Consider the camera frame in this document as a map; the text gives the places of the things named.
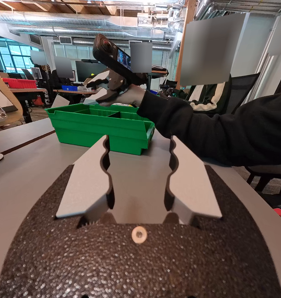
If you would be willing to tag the wooden post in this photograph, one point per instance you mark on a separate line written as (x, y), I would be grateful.
(189, 9)

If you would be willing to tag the grey cardboard sheet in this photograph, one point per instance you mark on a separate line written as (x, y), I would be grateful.
(60, 102)

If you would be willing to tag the person's right hand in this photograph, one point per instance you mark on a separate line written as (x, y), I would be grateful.
(131, 96)

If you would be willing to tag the green plastic bin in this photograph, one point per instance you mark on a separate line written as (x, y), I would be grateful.
(84, 130)

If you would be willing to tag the long wooden desk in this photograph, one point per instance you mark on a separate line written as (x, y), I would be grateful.
(80, 92)
(26, 90)

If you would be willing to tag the red plastic bin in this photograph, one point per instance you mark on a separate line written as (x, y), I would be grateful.
(19, 83)

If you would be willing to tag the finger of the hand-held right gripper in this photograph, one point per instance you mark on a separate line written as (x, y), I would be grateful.
(96, 96)
(101, 76)

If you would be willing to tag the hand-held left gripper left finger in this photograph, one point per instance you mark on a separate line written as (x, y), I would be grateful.
(84, 186)

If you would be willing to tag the silver ceiling duct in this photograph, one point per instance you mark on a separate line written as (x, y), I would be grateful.
(84, 32)
(61, 18)

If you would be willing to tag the person's right forearm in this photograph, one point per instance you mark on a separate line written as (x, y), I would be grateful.
(224, 135)

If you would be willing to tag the black mesh chair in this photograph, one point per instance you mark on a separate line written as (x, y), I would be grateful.
(242, 93)

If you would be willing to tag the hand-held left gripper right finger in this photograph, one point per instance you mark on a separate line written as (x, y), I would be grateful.
(194, 186)

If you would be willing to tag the orange crate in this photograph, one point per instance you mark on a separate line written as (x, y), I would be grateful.
(39, 101)

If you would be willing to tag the dark wooden chair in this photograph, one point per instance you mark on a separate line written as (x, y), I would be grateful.
(266, 179)

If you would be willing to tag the light grey desk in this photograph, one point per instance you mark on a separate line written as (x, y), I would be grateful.
(26, 174)

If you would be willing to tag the large black monitor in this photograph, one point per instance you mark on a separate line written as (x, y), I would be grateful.
(89, 69)

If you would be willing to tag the small blue plastic bin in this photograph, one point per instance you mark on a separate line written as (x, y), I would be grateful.
(69, 88)

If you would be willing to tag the wooden book stand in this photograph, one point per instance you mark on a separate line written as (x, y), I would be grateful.
(12, 100)

